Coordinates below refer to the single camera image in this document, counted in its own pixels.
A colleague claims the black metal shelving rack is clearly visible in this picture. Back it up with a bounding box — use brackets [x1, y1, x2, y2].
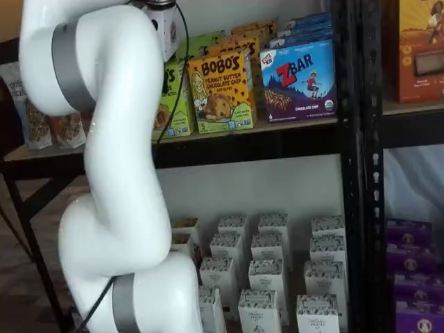
[360, 0, 444, 333]
[0, 0, 365, 333]

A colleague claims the wooden shelf board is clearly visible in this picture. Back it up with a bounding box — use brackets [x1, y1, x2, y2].
[382, 99, 444, 117]
[3, 117, 339, 162]

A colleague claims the yellow Bobo's box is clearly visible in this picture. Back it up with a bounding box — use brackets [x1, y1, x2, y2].
[230, 19, 278, 53]
[216, 34, 262, 84]
[188, 47, 258, 135]

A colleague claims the blue Zbar box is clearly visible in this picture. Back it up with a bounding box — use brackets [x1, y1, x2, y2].
[268, 27, 334, 49]
[284, 12, 332, 34]
[259, 38, 337, 122]

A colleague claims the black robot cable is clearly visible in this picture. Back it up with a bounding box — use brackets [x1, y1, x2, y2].
[151, 1, 192, 144]
[74, 275, 116, 333]

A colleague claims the black metal stand frame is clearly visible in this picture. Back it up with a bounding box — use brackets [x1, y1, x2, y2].
[0, 162, 87, 333]

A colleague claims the orange carton box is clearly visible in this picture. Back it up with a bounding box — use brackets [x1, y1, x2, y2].
[384, 0, 444, 104]

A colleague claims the yellow granola carton box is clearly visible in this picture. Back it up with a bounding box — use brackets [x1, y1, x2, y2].
[172, 217, 200, 237]
[171, 232, 203, 268]

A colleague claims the white floral carton box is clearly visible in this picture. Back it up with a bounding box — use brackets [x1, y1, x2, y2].
[237, 289, 282, 333]
[197, 286, 227, 333]
[309, 235, 347, 266]
[296, 294, 340, 333]
[210, 232, 244, 268]
[199, 257, 235, 306]
[217, 216, 249, 240]
[311, 216, 345, 242]
[250, 232, 284, 264]
[248, 259, 285, 299]
[258, 213, 289, 240]
[304, 260, 348, 302]

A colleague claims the purple carton box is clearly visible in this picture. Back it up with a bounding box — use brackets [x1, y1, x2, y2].
[385, 244, 437, 275]
[393, 273, 444, 303]
[394, 300, 444, 333]
[385, 218, 434, 246]

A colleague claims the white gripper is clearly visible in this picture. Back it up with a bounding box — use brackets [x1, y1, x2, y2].
[144, 6, 182, 62]

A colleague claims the red granola bag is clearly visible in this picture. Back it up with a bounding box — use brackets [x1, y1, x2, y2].
[48, 110, 87, 149]

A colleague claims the green Bobo's box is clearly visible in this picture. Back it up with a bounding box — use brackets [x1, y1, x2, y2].
[152, 57, 196, 139]
[175, 30, 226, 65]

